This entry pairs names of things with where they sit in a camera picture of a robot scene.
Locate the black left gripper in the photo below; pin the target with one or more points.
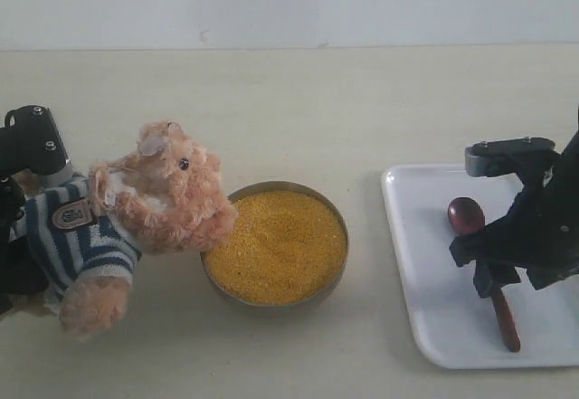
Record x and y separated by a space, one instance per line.
21 276

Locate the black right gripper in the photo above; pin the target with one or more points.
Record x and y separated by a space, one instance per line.
539 233

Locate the dark red wooden spoon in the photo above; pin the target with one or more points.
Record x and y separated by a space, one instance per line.
465 217

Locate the plush teddy bear striped sweater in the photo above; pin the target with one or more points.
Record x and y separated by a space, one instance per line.
89 233

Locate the metal bowl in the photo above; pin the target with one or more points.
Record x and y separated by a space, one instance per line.
275 247

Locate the yellow millet grains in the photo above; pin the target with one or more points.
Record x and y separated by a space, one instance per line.
276 245

